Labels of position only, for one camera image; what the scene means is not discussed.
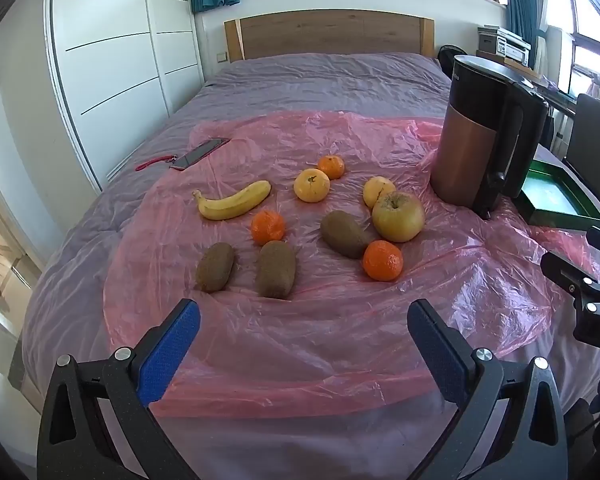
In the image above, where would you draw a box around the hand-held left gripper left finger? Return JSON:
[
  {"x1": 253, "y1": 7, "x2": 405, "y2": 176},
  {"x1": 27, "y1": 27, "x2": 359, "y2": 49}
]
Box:
[{"x1": 37, "y1": 298, "x2": 202, "y2": 480}]

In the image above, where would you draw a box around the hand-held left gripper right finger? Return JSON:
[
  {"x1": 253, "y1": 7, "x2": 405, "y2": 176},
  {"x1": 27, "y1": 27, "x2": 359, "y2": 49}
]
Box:
[{"x1": 406, "y1": 298, "x2": 568, "y2": 480}]

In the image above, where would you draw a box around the green tray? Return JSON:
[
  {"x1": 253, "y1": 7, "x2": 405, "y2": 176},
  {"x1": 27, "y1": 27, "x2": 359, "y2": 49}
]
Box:
[{"x1": 515, "y1": 157, "x2": 600, "y2": 231}]

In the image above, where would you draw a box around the brown kiwi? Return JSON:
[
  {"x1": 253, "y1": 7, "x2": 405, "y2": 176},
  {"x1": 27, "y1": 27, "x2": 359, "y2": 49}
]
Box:
[
  {"x1": 320, "y1": 210, "x2": 376, "y2": 260},
  {"x1": 256, "y1": 240, "x2": 297, "y2": 299},
  {"x1": 195, "y1": 242, "x2": 237, "y2": 293}
]

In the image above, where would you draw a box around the orange mandarin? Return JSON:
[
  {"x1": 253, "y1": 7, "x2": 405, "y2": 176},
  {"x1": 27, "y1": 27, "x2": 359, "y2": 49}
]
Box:
[
  {"x1": 363, "y1": 240, "x2": 404, "y2": 282},
  {"x1": 318, "y1": 155, "x2": 346, "y2": 180},
  {"x1": 251, "y1": 210, "x2": 286, "y2": 245}
]

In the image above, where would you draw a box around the yellow-green apple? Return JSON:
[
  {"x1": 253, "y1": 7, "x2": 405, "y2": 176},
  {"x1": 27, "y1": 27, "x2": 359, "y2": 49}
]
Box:
[{"x1": 372, "y1": 191, "x2": 426, "y2": 243}]

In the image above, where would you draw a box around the yellow banana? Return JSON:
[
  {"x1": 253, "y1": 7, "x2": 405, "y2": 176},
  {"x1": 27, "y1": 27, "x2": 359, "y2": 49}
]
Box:
[{"x1": 192, "y1": 180, "x2": 272, "y2": 221}]

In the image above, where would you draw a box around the grey chair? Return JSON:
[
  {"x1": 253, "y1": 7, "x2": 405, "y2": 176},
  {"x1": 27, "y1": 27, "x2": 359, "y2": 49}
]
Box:
[{"x1": 565, "y1": 93, "x2": 600, "y2": 211}]

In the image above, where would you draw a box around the pink plastic sheet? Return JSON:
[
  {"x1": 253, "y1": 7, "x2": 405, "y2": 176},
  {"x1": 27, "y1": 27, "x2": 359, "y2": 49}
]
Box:
[{"x1": 102, "y1": 111, "x2": 600, "y2": 418}]

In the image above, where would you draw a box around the metal and black electric kettle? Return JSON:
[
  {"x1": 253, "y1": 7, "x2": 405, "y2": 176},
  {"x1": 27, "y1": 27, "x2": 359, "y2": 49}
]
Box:
[{"x1": 430, "y1": 54, "x2": 551, "y2": 221}]

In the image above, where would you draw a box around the glass desk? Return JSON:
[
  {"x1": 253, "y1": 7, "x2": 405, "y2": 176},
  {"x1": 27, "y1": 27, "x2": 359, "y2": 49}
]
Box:
[{"x1": 532, "y1": 72, "x2": 581, "y2": 111}]

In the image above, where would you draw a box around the wooden dresser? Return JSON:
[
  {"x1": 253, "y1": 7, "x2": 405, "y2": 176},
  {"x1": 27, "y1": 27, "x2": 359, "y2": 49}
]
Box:
[{"x1": 502, "y1": 57, "x2": 543, "y2": 83}]

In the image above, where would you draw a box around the smartphone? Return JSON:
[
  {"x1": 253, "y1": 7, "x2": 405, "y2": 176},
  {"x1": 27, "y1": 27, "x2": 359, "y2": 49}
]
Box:
[{"x1": 170, "y1": 137, "x2": 231, "y2": 171}]

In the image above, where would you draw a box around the white printer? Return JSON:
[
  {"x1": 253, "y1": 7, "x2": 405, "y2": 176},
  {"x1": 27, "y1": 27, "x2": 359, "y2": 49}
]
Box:
[{"x1": 497, "y1": 30, "x2": 532, "y2": 66}]

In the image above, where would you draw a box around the window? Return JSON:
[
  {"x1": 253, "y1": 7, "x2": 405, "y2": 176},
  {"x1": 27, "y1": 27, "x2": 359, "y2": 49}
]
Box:
[{"x1": 550, "y1": 0, "x2": 600, "y2": 111}]

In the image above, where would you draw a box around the grey storage box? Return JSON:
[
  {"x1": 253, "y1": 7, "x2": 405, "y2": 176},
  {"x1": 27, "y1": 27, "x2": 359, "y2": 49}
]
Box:
[{"x1": 477, "y1": 25, "x2": 501, "y2": 54}]

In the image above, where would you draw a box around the white wardrobe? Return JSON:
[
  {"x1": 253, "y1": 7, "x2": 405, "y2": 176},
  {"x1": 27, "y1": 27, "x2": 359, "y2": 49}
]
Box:
[{"x1": 45, "y1": 0, "x2": 206, "y2": 193}]

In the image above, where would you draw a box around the bed with purple cover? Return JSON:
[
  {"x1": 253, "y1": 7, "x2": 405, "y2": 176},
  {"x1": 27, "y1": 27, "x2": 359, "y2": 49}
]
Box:
[{"x1": 20, "y1": 52, "x2": 600, "y2": 480}]

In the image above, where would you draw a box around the wooden headboard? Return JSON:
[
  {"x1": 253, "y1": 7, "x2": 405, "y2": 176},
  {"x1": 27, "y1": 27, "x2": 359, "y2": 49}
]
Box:
[{"x1": 224, "y1": 9, "x2": 436, "y2": 63}]

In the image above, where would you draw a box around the red strap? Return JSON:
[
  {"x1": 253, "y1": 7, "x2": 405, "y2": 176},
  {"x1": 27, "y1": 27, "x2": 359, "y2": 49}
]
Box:
[{"x1": 135, "y1": 156, "x2": 175, "y2": 172}]

